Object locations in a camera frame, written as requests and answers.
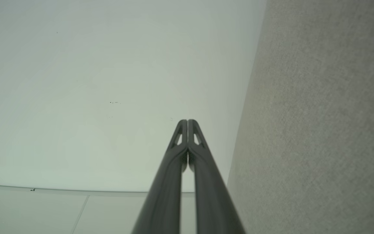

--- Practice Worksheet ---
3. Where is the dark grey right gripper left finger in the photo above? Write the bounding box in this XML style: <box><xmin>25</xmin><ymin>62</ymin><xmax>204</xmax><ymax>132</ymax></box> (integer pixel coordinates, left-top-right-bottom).
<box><xmin>131</xmin><ymin>119</ymin><xmax>188</xmax><ymax>234</ymax></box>

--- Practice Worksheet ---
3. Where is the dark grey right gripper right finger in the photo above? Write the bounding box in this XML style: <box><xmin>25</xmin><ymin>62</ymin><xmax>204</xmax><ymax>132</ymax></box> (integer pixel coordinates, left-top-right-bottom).
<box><xmin>188</xmin><ymin>119</ymin><xmax>246</xmax><ymax>234</ymax></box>

